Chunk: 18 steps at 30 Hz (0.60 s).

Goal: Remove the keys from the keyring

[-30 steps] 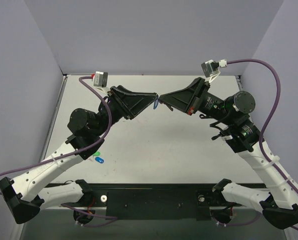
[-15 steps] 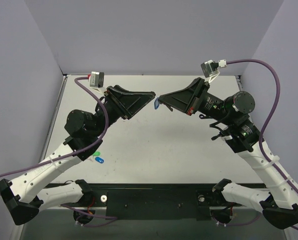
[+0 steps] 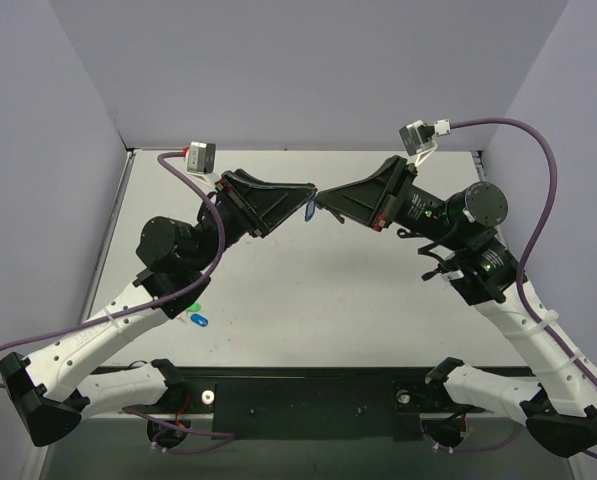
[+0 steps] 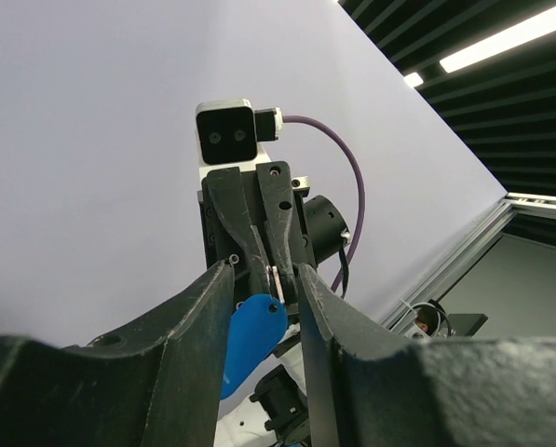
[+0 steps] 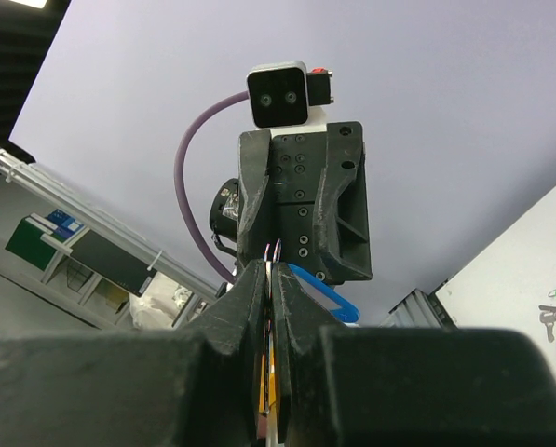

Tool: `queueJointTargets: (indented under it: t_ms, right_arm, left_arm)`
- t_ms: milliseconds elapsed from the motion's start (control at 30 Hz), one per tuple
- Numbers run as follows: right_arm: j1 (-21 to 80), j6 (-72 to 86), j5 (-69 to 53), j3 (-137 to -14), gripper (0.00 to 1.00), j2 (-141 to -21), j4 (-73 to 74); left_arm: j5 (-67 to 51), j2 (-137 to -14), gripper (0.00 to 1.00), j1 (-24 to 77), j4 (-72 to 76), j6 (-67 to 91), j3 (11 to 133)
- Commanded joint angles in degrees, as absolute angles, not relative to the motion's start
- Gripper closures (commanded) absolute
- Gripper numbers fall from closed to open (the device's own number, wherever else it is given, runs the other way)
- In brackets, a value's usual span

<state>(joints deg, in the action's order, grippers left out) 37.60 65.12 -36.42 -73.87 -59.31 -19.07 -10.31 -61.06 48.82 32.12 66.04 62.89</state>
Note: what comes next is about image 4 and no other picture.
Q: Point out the blue key tag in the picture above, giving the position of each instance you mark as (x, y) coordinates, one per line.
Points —
(255, 330)

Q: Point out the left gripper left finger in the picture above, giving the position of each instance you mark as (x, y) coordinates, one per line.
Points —
(155, 381)

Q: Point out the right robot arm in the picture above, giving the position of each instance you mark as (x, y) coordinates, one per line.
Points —
(276, 411)

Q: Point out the silver key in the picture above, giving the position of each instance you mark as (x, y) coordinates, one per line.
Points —
(275, 284)

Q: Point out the person in white shirt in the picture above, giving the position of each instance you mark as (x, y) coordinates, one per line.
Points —
(432, 319)

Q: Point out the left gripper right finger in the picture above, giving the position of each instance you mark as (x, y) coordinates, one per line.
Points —
(368, 386)

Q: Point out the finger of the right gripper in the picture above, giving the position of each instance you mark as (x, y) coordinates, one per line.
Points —
(274, 179)
(232, 217)

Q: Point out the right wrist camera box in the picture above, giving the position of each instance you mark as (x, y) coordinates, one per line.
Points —
(233, 132)

